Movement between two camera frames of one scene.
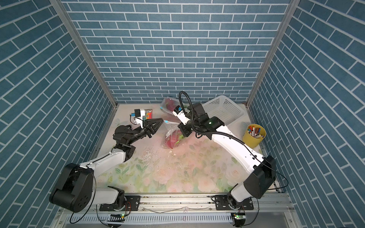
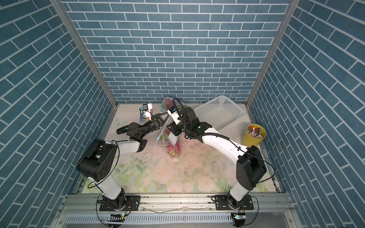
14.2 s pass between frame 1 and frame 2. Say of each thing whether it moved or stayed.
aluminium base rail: stayed
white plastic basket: stayed
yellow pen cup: stayed
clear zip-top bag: moved
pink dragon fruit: moved
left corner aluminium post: stayed
